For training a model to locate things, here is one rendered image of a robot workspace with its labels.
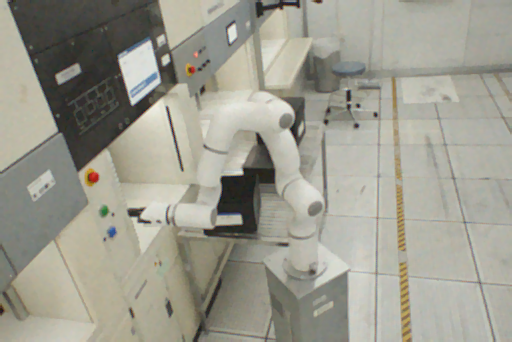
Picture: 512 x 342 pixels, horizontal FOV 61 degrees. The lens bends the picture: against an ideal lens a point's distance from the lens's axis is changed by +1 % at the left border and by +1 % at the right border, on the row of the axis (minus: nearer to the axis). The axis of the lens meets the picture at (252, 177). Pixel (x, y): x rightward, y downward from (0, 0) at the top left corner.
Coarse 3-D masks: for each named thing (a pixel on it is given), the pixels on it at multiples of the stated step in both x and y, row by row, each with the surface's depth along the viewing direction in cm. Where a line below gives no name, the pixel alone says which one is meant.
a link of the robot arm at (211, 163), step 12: (204, 144) 141; (204, 156) 141; (216, 156) 140; (204, 168) 141; (216, 168) 142; (204, 180) 143; (216, 180) 144; (204, 192) 156; (216, 192) 154; (216, 204) 158
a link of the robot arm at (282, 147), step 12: (252, 96) 149; (264, 96) 144; (288, 132) 152; (276, 144) 150; (288, 144) 150; (276, 156) 152; (288, 156) 152; (276, 168) 158; (288, 168) 155; (276, 180) 166; (288, 180) 166
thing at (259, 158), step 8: (256, 152) 260; (264, 152) 258; (248, 160) 252; (256, 160) 251; (264, 160) 250; (248, 168) 245; (256, 168) 244; (264, 168) 242; (272, 168) 241; (264, 176) 245; (272, 176) 244
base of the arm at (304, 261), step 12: (300, 240) 173; (312, 240) 174; (300, 252) 176; (312, 252) 177; (288, 264) 186; (300, 264) 180; (312, 264) 180; (324, 264) 183; (300, 276) 179; (312, 276) 179
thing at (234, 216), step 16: (224, 176) 227; (240, 176) 226; (256, 176) 222; (224, 192) 232; (240, 192) 231; (256, 192) 214; (224, 208) 204; (240, 208) 203; (256, 208) 211; (224, 224) 209; (240, 224) 208; (256, 224) 208
